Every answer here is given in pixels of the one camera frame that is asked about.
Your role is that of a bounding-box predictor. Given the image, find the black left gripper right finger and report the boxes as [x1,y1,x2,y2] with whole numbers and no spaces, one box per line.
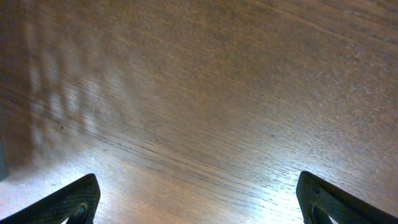
[296,171,397,224]

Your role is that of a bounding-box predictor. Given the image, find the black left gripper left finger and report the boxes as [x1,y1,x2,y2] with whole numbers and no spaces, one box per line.
[1,174,101,224]

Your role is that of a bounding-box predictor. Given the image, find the grey plastic mesh basket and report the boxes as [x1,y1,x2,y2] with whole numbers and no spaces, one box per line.
[0,142,7,182]

